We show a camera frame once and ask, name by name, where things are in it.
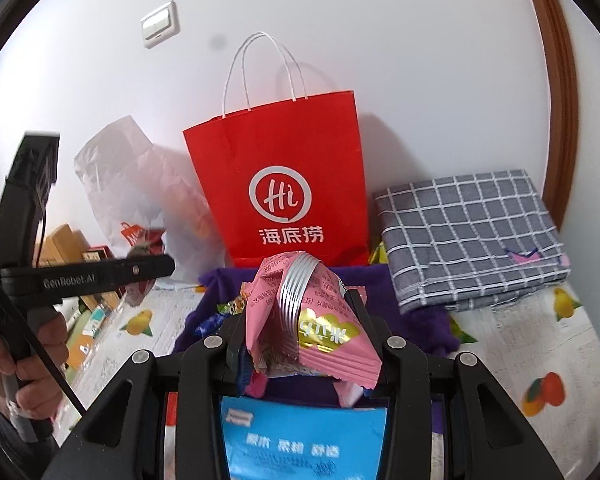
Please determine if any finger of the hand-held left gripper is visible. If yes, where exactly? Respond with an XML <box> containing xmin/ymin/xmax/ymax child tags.
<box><xmin>110</xmin><ymin>253</ymin><xmax>177</xmax><ymax>289</ymax></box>

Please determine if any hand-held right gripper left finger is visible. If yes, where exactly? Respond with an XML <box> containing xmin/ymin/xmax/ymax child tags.
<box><xmin>40</xmin><ymin>310</ymin><xmax>254</xmax><ymax>480</ymax></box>

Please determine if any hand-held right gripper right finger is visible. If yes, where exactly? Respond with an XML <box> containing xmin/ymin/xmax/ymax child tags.
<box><xmin>347</xmin><ymin>287</ymin><xmax>567</xmax><ymax>480</ymax></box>

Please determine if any dark red snack packet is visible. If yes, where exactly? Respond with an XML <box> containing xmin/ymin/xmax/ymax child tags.
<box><xmin>122</xmin><ymin>239</ymin><xmax>169</xmax><ymax>309</ymax></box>

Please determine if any pink snack packet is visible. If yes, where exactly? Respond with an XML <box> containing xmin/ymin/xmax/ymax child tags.
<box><xmin>330</xmin><ymin>380</ymin><xmax>369</xmax><ymax>409</ymax></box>
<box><xmin>242</xmin><ymin>253</ymin><xmax>384</xmax><ymax>391</ymax></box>

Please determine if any red paper bag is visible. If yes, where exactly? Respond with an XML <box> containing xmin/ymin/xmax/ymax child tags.
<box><xmin>182</xmin><ymin>32</ymin><xmax>371</xmax><ymax>269</ymax></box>

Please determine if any person's left hand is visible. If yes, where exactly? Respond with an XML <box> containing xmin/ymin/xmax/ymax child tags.
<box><xmin>0</xmin><ymin>316</ymin><xmax>70</xmax><ymax>412</ymax></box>

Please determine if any cardboard box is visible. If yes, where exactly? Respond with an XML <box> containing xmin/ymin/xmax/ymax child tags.
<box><xmin>41</xmin><ymin>224</ymin><xmax>89</xmax><ymax>267</ymax></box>

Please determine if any purple towel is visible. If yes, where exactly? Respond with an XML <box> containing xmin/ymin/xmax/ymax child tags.
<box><xmin>172</xmin><ymin>262</ymin><xmax>462</xmax><ymax>480</ymax></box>

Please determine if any dark blue candy wrapper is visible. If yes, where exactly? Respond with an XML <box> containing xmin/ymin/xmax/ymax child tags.
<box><xmin>194</xmin><ymin>312</ymin><xmax>231</xmax><ymax>339</ymax></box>

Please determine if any dark red box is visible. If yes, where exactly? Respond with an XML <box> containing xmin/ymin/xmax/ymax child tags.
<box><xmin>81</xmin><ymin>244</ymin><xmax>114</xmax><ymax>262</ymax></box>

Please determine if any gold candy wrapper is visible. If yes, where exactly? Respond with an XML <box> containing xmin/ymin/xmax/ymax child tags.
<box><xmin>215</xmin><ymin>295</ymin><xmax>251</xmax><ymax>317</ymax></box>

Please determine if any white plastic bag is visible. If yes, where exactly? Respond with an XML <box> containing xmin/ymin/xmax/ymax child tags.
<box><xmin>73</xmin><ymin>115</ymin><xmax>232</xmax><ymax>284</ymax></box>

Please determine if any blue flat packet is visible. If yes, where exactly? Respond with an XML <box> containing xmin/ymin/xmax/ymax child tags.
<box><xmin>218</xmin><ymin>394</ymin><xmax>389</xmax><ymax>480</ymax></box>

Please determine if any fruit print bed sheet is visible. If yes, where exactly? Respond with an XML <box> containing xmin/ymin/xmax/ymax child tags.
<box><xmin>55</xmin><ymin>280</ymin><xmax>600</xmax><ymax>480</ymax></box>

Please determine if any grey checked folded cloth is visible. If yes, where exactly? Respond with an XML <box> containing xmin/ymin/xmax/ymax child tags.
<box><xmin>372</xmin><ymin>168</ymin><xmax>572</xmax><ymax>315</ymax></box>

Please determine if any black cable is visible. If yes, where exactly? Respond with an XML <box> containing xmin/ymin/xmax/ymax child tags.
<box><xmin>0</xmin><ymin>261</ymin><xmax>89</xmax><ymax>417</ymax></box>

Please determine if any white wall switch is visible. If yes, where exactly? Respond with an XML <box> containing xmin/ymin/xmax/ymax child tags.
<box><xmin>139</xmin><ymin>0</ymin><xmax>181</xmax><ymax>50</ymax></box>

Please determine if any wooden door frame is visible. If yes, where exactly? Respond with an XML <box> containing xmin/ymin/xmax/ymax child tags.
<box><xmin>514</xmin><ymin>0</ymin><xmax>582</xmax><ymax>233</ymax></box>

